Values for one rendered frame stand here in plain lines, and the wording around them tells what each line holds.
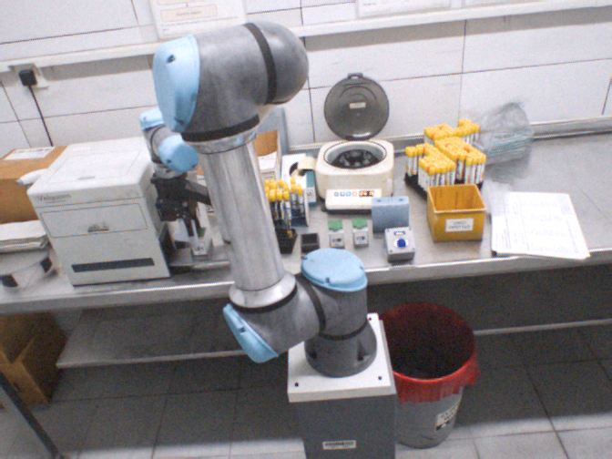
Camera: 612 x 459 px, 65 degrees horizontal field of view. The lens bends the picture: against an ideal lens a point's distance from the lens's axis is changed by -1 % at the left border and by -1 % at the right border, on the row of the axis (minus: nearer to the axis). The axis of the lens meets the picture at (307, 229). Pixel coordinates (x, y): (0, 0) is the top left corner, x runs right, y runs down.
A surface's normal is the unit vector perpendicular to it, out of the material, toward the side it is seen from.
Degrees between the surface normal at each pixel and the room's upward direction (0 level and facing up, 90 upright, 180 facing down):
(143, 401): 0
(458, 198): 90
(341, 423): 90
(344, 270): 8
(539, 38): 90
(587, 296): 0
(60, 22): 90
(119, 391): 0
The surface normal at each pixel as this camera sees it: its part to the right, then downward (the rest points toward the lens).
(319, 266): 0.01, -0.87
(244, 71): 0.48, 0.22
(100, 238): 0.01, 0.57
